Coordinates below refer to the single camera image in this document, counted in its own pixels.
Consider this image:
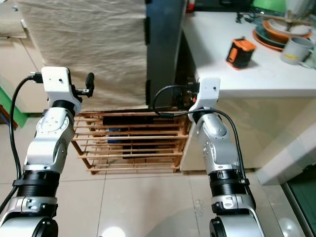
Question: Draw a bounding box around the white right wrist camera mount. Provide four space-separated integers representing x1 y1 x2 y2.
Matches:
189 78 221 112

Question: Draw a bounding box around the white bowl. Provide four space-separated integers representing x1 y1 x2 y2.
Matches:
269 17 311 35

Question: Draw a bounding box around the orange bowl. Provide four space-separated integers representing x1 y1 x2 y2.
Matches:
263 19 313 42

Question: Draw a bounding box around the green plastic item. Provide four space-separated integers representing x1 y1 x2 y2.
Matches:
252 0 287 13

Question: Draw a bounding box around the orange flat plate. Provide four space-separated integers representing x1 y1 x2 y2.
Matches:
252 27 289 51

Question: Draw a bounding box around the beige kitchen base cabinet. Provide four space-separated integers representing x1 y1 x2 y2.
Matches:
0 20 52 99

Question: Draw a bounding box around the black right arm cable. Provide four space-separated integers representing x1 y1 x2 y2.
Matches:
152 84 250 183

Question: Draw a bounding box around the large wrinkled beige cover cloth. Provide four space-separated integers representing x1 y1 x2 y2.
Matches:
16 0 149 110

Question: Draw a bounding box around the wooden slatted rack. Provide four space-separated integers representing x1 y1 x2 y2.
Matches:
72 106 191 174

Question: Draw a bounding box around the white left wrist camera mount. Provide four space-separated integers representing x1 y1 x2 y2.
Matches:
41 67 82 112

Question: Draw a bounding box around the dark teal plate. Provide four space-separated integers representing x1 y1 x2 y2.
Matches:
256 24 292 48

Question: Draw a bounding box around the grey mug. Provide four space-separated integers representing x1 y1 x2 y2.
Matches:
280 36 316 66

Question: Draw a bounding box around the orange black boxy gadget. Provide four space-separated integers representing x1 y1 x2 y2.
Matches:
226 37 257 70

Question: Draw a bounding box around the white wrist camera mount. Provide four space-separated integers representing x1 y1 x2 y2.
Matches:
189 78 221 112
41 67 82 112

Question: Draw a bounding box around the white counter cabinet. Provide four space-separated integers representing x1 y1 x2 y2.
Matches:
178 11 316 173

